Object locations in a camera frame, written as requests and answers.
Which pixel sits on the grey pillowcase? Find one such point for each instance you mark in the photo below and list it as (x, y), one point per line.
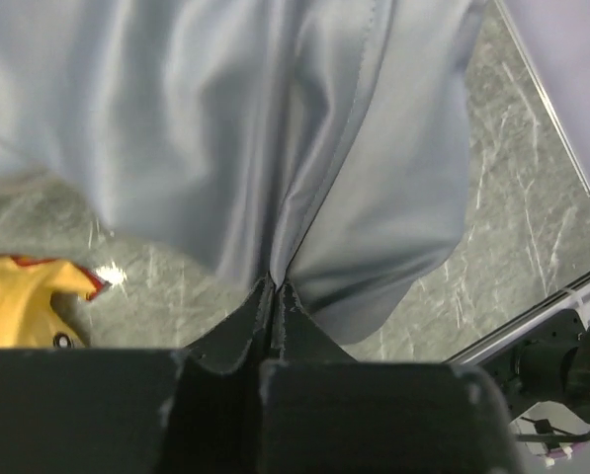
(321, 143)

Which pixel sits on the aluminium right side rail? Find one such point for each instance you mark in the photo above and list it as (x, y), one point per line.
(553, 38)

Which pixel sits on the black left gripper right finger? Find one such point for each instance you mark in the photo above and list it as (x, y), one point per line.
(302, 425)

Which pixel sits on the yellow cartoon print pillow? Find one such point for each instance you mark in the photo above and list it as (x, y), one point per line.
(27, 285)

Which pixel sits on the aluminium rail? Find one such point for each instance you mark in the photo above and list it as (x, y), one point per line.
(576, 295)
(553, 38)

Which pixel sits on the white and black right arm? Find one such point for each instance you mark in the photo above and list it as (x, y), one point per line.
(550, 363)

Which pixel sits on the aluminium front rail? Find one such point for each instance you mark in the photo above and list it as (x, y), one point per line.
(576, 295)

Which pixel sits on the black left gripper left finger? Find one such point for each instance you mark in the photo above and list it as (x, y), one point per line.
(221, 387)

